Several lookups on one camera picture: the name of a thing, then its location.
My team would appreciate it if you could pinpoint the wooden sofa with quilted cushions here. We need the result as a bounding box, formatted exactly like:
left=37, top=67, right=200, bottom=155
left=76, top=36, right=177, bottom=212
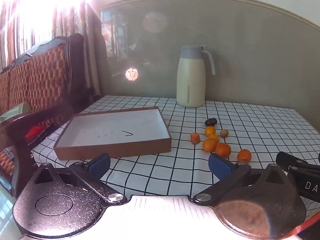
left=0, top=33, right=103, bottom=198

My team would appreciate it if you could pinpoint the checked white tablecloth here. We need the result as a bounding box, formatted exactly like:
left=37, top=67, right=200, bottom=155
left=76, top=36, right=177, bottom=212
left=31, top=95, right=320, bottom=230

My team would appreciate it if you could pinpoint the red cloth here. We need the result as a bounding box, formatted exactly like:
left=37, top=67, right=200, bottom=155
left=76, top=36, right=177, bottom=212
left=25, top=126, right=48, bottom=140

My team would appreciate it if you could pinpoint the brown cardboard box tray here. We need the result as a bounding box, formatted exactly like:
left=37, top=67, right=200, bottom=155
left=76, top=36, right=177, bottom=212
left=54, top=106, right=172, bottom=161

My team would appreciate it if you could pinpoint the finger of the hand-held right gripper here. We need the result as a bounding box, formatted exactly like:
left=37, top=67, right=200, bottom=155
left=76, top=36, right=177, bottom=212
left=276, top=151, right=320, bottom=172

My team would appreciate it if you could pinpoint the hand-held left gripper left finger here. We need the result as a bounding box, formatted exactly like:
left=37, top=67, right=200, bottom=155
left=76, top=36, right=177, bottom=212
left=34, top=152, right=128, bottom=205

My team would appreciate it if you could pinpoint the beige patterned curtain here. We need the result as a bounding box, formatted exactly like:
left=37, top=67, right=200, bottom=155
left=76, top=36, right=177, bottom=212
left=0, top=0, right=102, bottom=100

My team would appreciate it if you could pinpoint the cream thermos jug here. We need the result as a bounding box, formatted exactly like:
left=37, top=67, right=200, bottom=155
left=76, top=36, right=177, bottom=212
left=176, top=45, right=216, bottom=108

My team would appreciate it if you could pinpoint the pale green rolled sheet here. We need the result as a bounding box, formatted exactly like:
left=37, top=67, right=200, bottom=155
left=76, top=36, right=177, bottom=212
left=0, top=102, right=30, bottom=124

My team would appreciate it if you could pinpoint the plaid cloth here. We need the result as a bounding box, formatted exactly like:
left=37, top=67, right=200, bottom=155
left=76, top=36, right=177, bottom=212
left=0, top=147, right=16, bottom=163

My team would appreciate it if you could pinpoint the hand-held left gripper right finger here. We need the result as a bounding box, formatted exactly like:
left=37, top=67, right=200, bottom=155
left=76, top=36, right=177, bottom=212
left=192, top=153, right=288, bottom=207

